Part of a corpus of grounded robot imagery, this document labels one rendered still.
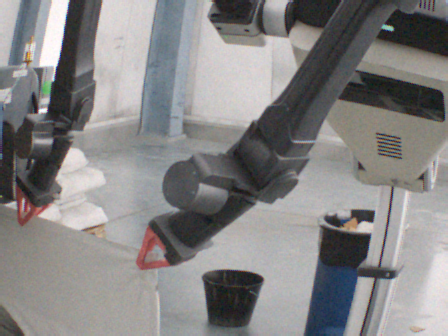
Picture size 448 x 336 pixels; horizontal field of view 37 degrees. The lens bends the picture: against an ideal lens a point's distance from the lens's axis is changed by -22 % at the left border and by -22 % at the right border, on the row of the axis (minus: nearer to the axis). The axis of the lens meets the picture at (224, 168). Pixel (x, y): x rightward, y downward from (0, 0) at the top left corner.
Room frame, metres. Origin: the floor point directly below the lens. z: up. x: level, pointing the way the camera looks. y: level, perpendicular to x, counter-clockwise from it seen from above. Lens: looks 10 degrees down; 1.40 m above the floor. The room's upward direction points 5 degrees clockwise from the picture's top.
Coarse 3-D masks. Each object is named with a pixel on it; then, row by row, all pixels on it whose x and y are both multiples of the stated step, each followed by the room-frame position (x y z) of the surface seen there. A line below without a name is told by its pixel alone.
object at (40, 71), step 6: (36, 66) 1.46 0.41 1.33; (42, 66) 1.45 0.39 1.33; (48, 66) 1.44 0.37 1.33; (36, 72) 1.42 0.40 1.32; (42, 72) 1.42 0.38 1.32; (48, 72) 1.44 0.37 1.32; (42, 78) 1.42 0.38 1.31; (48, 78) 1.44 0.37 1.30; (42, 84) 1.42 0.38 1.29; (42, 90) 1.42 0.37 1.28; (42, 96) 1.42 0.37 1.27; (48, 96) 1.45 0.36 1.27; (48, 102) 1.45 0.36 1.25; (42, 108) 1.43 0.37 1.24
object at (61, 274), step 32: (0, 224) 1.25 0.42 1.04; (32, 224) 1.20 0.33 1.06; (0, 256) 1.25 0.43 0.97; (32, 256) 1.20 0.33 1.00; (64, 256) 1.17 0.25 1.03; (96, 256) 1.14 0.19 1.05; (128, 256) 1.11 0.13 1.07; (0, 288) 1.26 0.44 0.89; (32, 288) 1.21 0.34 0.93; (64, 288) 1.17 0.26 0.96; (96, 288) 1.14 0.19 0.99; (128, 288) 1.11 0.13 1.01; (32, 320) 1.20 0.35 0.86; (64, 320) 1.17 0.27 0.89; (96, 320) 1.14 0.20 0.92; (128, 320) 1.11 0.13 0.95
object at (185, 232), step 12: (156, 216) 1.05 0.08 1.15; (168, 216) 1.07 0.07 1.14; (180, 216) 1.05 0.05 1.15; (192, 216) 1.04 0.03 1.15; (204, 216) 1.04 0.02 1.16; (156, 228) 1.04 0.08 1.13; (168, 228) 1.05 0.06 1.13; (180, 228) 1.05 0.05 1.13; (192, 228) 1.04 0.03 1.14; (204, 228) 1.04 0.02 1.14; (216, 228) 1.04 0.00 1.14; (168, 240) 1.03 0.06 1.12; (180, 240) 1.05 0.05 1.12; (192, 240) 1.05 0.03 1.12; (204, 240) 1.06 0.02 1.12; (168, 252) 1.03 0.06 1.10; (180, 252) 1.03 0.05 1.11; (192, 252) 1.05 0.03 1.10
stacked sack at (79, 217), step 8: (72, 208) 4.63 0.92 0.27; (80, 208) 4.66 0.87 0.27; (88, 208) 4.70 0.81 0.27; (96, 208) 4.76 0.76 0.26; (64, 216) 4.40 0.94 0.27; (72, 216) 4.47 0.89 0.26; (80, 216) 4.53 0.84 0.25; (88, 216) 4.60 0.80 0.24; (96, 216) 4.68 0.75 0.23; (104, 216) 4.78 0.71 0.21; (64, 224) 4.33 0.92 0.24; (72, 224) 4.42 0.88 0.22; (80, 224) 4.51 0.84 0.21; (88, 224) 4.60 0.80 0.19; (96, 224) 4.69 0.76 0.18
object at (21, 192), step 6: (18, 186) 1.19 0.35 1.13; (18, 192) 1.19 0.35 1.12; (24, 192) 1.18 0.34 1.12; (18, 198) 1.19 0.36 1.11; (24, 198) 1.19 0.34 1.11; (18, 204) 1.20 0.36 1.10; (30, 204) 1.18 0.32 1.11; (18, 210) 1.21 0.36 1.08; (30, 210) 1.18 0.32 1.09; (36, 210) 1.17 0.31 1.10; (18, 216) 1.21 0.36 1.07; (30, 216) 1.19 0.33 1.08; (18, 222) 1.21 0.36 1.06; (24, 222) 1.20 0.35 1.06
